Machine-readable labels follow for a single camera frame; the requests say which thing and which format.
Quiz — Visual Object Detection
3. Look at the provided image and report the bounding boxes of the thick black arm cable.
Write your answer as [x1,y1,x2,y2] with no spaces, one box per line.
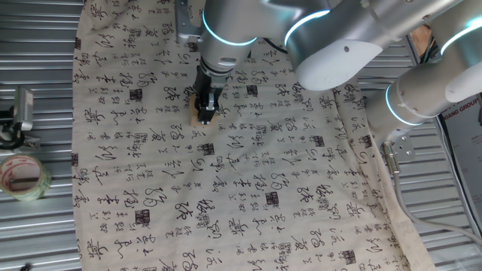
[262,37,290,54]

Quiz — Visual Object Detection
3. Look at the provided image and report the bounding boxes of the silver exterior camera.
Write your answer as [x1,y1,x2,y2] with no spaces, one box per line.
[13,87,35,132]

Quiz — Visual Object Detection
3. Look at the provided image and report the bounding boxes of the grey cable with metal connector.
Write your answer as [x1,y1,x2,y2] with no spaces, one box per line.
[380,142,482,248]

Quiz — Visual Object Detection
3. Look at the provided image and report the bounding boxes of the clear packing tape roll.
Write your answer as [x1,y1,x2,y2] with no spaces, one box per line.
[0,153,53,202]

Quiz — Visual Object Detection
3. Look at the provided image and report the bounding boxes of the cardboard box with print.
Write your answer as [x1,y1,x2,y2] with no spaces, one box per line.
[438,93,482,234]

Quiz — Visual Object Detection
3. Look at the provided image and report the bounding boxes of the beige calligraphy print cloth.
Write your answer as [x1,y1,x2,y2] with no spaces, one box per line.
[71,0,438,271]

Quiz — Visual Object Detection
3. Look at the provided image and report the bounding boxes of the small wooden block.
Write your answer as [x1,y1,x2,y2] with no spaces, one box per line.
[189,94,219,128]

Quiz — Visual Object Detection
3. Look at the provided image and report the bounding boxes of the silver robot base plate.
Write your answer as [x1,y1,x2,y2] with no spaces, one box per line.
[379,129,416,163]

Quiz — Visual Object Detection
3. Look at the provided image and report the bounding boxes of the brown wooden board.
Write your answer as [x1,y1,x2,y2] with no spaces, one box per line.
[409,24,434,57]

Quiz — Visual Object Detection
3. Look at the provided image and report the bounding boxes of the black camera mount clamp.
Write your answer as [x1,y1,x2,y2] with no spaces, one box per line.
[0,106,41,151]

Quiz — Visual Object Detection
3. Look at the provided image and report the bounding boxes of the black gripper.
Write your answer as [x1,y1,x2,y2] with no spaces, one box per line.
[192,65,233,126]

